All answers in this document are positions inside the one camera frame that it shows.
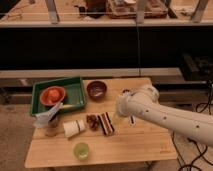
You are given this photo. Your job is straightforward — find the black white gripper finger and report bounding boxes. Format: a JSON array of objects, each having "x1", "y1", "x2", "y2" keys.
[{"x1": 129, "y1": 116, "x2": 136, "y2": 126}]

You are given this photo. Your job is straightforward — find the dark red grape bunch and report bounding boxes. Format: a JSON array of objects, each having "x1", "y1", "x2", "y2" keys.
[{"x1": 86, "y1": 115, "x2": 99, "y2": 131}]

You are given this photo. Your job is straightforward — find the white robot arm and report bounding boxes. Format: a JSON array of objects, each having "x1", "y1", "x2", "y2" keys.
[{"x1": 116, "y1": 84, "x2": 213, "y2": 147}]

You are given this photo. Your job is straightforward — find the purple bowl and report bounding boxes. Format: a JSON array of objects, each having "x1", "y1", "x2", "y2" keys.
[{"x1": 86, "y1": 81, "x2": 107, "y2": 100}]

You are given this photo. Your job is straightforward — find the orange bowl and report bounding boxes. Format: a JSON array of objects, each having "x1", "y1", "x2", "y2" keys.
[{"x1": 39, "y1": 86, "x2": 66, "y2": 106}]

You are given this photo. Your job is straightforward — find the striped brown white sponge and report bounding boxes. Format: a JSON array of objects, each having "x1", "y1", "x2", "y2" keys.
[{"x1": 98, "y1": 113, "x2": 115, "y2": 136}]

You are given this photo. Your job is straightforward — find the wooden table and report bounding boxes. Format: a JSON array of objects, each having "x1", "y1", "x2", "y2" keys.
[{"x1": 24, "y1": 77, "x2": 178, "y2": 169}]

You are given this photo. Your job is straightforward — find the white paper cup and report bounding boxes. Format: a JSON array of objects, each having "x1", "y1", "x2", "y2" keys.
[{"x1": 63, "y1": 120, "x2": 86, "y2": 138}]

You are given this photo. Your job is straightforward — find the green plastic cup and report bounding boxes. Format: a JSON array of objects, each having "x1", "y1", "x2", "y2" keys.
[{"x1": 73, "y1": 142, "x2": 89, "y2": 160}]

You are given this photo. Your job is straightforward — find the green plastic tray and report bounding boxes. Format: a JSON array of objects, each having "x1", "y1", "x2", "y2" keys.
[{"x1": 30, "y1": 76, "x2": 86, "y2": 117}]

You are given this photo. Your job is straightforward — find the small brown jar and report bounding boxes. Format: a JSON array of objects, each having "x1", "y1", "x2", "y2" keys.
[{"x1": 45, "y1": 118, "x2": 59, "y2": 137}]

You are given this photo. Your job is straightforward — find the orange fruit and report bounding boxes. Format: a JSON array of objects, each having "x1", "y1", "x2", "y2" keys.
[{"x1": 47, "y1": 89, "x2": 60, "y2": 103}]

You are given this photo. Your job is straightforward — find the black cables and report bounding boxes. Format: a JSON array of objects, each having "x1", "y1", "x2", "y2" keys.
[{"x1": 170, "y1": 78, "x2": 213, "y2": 171}]

